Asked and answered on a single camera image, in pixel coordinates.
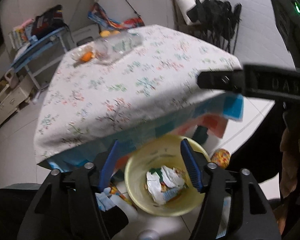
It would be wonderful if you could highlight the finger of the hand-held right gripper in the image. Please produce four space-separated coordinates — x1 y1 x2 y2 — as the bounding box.
197 69 244 92

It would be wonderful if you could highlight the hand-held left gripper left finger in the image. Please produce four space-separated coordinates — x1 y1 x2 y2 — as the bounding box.
17 140 130 240

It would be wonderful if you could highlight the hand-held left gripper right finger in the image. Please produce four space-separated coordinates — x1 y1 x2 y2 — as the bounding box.
180 138 282 240

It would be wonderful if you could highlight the yellow plastic bin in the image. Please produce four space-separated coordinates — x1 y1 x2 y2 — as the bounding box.
124 134 212 217

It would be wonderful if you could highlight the dimpled white paper towel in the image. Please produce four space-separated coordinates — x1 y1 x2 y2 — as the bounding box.
147 171 165 203

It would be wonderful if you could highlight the person's right hand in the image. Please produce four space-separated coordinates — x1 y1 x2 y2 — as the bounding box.
278 127 300 232

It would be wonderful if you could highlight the yellow patterned object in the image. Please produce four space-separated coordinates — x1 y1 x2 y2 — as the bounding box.
210 149 231 169

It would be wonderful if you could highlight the dark green object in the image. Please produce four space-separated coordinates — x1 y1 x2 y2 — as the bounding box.
192 126 209 144

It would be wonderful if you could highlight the black jacket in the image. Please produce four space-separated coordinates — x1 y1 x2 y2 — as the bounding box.
186 0 242 45

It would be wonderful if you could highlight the wooden chair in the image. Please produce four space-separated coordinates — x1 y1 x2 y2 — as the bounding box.
169 0 190 30

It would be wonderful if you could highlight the floral white tablecloth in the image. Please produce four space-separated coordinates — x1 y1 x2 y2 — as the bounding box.
34 24 242 164

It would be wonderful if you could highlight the white pillow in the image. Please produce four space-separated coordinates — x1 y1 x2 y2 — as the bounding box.
175 0 200 25

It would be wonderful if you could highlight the clear plastic bottle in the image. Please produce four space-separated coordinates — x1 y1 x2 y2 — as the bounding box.
72 32 143 65

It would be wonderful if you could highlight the cream drawer cabinet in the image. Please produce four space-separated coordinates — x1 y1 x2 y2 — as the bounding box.
0 79 37 133

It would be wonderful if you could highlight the pink kettlebell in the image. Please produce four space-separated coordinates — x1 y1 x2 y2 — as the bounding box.
4 69 19 88

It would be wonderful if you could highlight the small white cabinet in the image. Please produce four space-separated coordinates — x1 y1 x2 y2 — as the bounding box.
72 25 100 48

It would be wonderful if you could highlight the blue study desk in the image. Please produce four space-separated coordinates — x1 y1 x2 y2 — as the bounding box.
11 26 74 90

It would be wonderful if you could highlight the dark striped backpack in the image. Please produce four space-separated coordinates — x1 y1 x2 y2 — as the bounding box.
31 5 65 39

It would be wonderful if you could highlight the row of books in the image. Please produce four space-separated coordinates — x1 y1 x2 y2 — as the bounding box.
9 25 35 48

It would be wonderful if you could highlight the pink plush toy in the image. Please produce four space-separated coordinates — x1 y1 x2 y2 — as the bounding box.
16 19 33 29

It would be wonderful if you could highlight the colourful strap bag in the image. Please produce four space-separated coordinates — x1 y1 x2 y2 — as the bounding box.
87 2 144 34

